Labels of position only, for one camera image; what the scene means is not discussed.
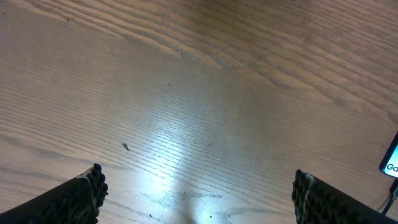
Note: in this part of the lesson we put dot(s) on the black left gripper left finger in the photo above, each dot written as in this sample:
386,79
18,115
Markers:
76,201

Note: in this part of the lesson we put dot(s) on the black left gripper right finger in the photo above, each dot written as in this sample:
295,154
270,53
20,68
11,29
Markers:
317,202

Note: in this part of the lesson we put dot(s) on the blue Samsung Galaxy smartphone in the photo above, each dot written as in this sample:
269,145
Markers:
388,165

